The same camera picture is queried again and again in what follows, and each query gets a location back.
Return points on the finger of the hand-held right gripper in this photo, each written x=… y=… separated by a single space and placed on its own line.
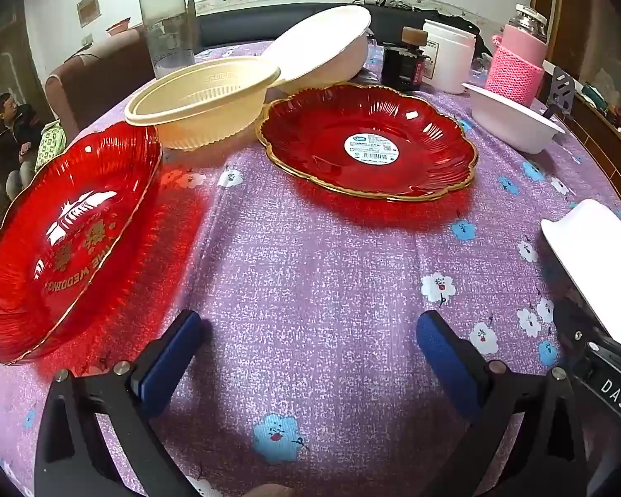
x=572 y=318

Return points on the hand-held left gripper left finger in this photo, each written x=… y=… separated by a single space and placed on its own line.
x=169 y=360

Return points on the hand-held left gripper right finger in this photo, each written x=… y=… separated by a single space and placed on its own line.
x=445 y=365

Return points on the white paper bowl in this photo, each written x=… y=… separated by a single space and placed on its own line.
x=595 y=259
x=517 y=121

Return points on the purple floral tablecloth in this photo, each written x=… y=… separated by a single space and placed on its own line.
x=331 y=279

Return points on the red plate with gold print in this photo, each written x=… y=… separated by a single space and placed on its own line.
x=67 y=238

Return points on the wooden panelled cabinet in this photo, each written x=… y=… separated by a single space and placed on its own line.
x=605 y=140

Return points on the grey phone stand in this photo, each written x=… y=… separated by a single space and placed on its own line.
x=563 y=88

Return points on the green patterned cushion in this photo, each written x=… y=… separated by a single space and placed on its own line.
x=49 y=147

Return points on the cream plastic bowl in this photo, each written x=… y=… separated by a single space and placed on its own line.
x=202 y=108

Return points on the thermos with pink knitted sleeve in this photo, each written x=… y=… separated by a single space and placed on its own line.
x=515 y=70

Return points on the red plate with white label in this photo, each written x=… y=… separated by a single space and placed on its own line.
x=331 y=134

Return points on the brown sofa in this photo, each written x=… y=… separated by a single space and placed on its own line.
x=98 y=77

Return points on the dark jar with wooden lid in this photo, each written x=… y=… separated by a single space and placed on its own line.
x=402 y=64

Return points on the clear bottle with green lid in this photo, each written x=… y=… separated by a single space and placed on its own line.
x=168 y=31

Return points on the large white bowl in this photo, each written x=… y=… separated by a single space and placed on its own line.
x=326 y=52

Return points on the dark sofa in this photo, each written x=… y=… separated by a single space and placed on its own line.
x=248 y=18

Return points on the small wall picture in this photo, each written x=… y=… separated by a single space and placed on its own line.
x=88 y=8

